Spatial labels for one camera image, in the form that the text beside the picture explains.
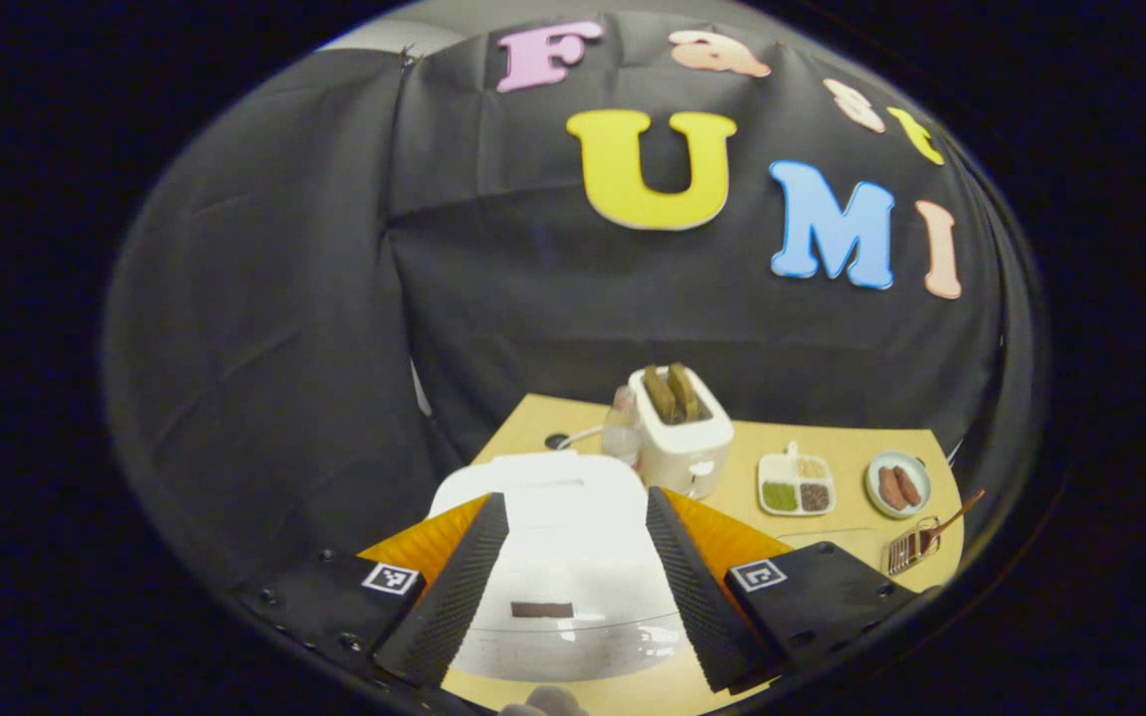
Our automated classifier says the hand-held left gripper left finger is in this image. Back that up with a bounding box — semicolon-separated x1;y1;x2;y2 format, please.
230;492;511;689

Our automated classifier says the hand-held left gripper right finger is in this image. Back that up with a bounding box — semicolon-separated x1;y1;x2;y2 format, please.
645;485;917;694

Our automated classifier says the white rice cooker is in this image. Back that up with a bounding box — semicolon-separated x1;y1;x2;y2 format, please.
429;450;690;684

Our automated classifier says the dark wooden spoon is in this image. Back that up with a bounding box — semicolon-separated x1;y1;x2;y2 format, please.
921;488;986;548

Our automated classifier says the white toaster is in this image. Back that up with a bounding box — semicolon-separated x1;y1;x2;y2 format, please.
628;363;735;500

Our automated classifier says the white divided dish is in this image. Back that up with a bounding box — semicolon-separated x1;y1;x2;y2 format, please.
758;442;837;517

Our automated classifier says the clear water bottle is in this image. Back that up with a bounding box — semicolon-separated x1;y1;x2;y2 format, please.
601;385;644;468

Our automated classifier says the brown toast slice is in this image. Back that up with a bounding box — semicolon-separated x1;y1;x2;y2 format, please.
668;362;701;422
644;365;678;424

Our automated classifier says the pale green plate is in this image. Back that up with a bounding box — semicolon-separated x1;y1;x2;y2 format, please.
864;450;932;520

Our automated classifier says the black backdrop cloth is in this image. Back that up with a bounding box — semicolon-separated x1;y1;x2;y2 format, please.
100;10;1047;598

